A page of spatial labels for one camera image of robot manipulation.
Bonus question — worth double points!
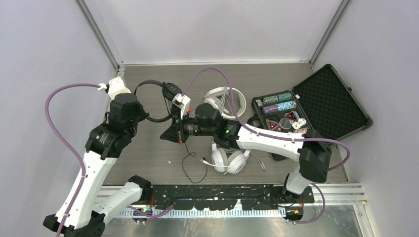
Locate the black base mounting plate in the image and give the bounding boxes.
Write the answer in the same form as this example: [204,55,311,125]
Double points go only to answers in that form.
[121,184,315,212]

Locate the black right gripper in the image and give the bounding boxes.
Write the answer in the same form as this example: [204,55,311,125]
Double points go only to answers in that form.
[161,110,215,145]

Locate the red black triangular button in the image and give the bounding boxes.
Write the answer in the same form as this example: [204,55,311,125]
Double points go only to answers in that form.
[284,111,300,121]

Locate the purple poker chip row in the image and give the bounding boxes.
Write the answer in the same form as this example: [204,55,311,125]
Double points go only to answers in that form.
[261,104,279,115]

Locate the white ten poker chip stack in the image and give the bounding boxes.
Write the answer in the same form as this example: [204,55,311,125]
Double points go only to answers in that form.
[292,118,307,130]

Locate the blue poker chip row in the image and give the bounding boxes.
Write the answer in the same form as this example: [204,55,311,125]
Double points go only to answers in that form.
[276,100,297,111]

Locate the small white headphones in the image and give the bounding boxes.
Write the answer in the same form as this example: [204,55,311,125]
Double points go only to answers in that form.
[200,142,251,174]

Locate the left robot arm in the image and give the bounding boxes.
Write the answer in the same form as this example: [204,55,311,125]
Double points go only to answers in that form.
[43,93,152,237]

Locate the black poker chip case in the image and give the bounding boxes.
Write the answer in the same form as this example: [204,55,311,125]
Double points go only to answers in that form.
[251,64,374,161]

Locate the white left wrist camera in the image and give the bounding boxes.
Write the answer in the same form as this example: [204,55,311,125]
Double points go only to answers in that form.
[97,76,131,100]

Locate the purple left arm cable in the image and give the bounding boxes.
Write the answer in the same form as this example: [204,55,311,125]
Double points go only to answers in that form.
[44,83,176,237]

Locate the large white grey headphones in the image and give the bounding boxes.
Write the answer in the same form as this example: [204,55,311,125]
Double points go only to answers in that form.
[204,87,247,120]

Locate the triangular all-in button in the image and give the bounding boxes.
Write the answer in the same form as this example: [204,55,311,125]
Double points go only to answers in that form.
[266,119,280,130]

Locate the black on-ear headphones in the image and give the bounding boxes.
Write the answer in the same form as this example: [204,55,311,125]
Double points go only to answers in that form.
[133,79,182,123]

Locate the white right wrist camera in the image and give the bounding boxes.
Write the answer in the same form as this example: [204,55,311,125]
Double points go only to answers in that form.
[172,93,191,120]

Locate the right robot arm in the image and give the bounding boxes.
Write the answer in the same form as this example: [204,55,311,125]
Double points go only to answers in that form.
[160,104,332,203]

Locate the grey headphone cable with USB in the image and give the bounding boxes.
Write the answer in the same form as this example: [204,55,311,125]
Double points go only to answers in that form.
[218,86,231,112]

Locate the clear round dealer button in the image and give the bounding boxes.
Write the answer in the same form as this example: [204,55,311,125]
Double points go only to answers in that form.
[279,118,293,130]

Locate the thin black headphone cable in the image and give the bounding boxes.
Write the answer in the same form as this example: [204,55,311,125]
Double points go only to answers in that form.
[162,83,209,185]

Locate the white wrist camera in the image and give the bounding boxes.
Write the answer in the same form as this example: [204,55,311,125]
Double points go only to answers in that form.
[97,76,131,100]
[172,93,191,120]

